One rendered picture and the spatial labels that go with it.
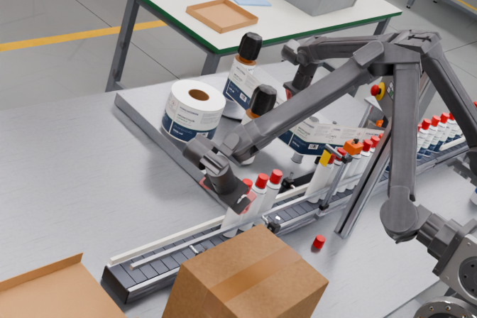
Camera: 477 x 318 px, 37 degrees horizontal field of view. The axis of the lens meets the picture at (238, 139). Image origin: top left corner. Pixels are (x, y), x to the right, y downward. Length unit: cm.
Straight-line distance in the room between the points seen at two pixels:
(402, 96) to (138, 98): 132
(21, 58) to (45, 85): 31
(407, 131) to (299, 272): 46
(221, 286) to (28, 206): 74
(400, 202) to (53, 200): 111
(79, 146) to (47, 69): 208
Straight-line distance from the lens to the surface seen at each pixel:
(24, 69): 444
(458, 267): 149
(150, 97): 270
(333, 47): 210
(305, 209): 242
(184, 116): 246
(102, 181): 231
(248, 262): 174
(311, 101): 163
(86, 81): 445
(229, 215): 211
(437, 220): 151
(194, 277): 165
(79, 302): 191
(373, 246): 250
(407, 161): 155
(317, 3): 421
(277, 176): 214
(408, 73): 162
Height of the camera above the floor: 224
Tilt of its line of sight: 31 degrees down
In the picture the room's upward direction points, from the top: 21 degrees clockwise
